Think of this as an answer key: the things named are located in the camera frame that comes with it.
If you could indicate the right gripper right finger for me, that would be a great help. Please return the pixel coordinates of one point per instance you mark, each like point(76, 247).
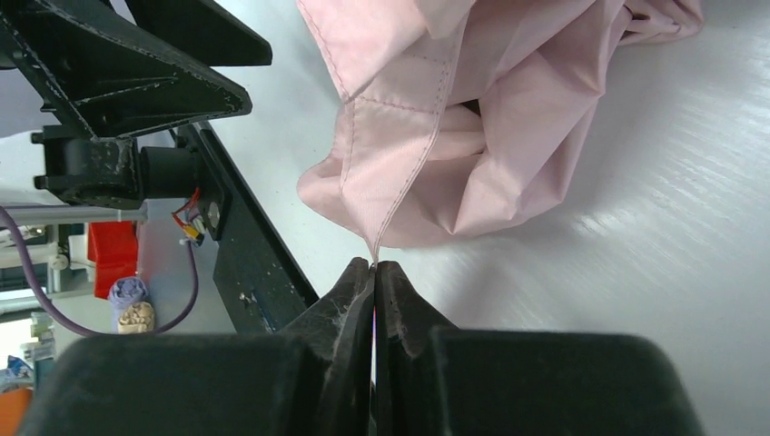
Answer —
point(435, 378)

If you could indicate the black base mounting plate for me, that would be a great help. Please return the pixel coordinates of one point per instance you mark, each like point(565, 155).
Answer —
point(262, 287)

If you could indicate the purple cloth bundle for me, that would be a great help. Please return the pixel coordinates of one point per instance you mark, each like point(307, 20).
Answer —
point(123, 293)

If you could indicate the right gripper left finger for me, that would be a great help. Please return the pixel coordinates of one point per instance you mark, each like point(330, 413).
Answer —
point(312, 377)

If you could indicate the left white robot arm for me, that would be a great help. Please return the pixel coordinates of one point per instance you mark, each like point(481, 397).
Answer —
point(109, 80)

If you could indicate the aluminium frame rail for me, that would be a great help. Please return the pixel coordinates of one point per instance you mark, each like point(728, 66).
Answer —
point(68, 214)

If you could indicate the pink and black folding umbrella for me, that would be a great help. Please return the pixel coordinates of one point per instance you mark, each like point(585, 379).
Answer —
point(460, 118)

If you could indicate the red box in background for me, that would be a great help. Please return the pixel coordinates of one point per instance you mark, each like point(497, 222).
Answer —
point(113, 248)

